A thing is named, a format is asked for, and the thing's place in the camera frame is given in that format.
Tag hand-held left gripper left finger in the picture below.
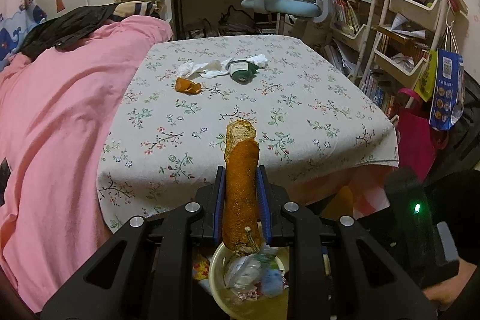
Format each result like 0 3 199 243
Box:
40 166 229 320

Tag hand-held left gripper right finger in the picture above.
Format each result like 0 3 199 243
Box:
255 164 437 320

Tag long orange fruit peel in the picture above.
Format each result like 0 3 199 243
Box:
222 118 263 256

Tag pale yellow trash bin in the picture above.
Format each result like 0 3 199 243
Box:
208 241 291 320

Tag person's right hand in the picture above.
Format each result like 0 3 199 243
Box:
423 259 480 310

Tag pink cloth bag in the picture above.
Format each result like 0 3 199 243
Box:
395 88 449 183

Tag small orange fruit peel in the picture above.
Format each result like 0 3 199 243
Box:
175 77 202 95

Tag row of floor books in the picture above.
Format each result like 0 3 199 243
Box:
362 70 399 119

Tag white crumpled tissue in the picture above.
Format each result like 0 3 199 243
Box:
177 61 208 78
199 58 234 80

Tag blue printed paper bag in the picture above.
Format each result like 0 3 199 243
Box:
427 48 466 131

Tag yellow green bag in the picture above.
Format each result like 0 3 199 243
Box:
418 50 439 102

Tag white shelf cart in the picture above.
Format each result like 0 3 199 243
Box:
375 0 456 107

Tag clear bags under desk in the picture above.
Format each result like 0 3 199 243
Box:
184 18 278 40

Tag pink blanket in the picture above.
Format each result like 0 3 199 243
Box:
0 16 174 313

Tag white bookshelf with books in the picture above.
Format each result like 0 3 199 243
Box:
330 0 376 81

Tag beige striped cloth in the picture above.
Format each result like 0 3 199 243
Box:
112 1 159 21

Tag black jacket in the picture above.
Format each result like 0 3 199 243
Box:
17 3 121 56

